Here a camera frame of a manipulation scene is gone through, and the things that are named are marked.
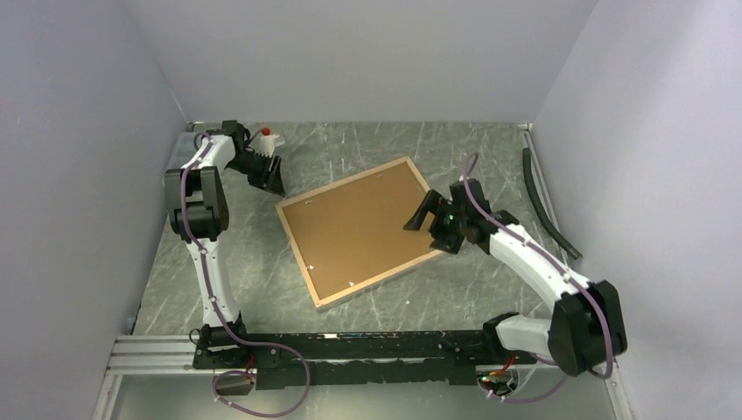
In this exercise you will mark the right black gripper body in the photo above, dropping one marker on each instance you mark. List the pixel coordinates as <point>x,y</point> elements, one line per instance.
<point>448,229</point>

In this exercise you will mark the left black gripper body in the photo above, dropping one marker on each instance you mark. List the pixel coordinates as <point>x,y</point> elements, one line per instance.
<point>256,167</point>

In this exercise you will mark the wooden picture frame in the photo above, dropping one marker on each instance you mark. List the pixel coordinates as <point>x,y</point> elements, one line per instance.
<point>371,284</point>

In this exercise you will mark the brown backing board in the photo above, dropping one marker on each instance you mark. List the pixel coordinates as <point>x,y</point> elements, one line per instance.
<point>356,226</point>

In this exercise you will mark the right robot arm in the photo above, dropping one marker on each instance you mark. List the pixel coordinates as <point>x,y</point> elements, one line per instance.
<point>585,327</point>

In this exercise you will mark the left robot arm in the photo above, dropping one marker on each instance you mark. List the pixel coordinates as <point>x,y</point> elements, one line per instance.
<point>197,209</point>

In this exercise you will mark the clear plastic organizer box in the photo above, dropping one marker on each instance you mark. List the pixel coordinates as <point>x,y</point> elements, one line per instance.
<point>185,147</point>

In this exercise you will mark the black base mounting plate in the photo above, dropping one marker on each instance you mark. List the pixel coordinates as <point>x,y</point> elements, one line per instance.
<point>279,360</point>

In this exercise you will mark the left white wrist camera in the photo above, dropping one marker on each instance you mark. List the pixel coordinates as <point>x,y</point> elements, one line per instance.
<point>267,142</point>

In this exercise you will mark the aluminium rail frame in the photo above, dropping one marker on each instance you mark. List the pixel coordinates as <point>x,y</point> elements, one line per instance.
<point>152,377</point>

